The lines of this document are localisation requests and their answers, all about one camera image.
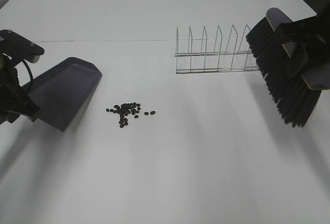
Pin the chrome wire dish rack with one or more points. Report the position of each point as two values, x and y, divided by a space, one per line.
216 53

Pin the purple hand brush black bristles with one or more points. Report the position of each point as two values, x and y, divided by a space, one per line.
295 98

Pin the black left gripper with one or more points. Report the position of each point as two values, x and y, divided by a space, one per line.
13 106

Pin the pile of coffee beans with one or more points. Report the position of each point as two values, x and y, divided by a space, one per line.
127 110

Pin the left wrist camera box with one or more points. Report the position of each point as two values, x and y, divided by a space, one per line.
18 47

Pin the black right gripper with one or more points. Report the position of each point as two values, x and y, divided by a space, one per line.
308 46

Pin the purple plastic dustpan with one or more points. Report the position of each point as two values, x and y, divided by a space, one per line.
61 91

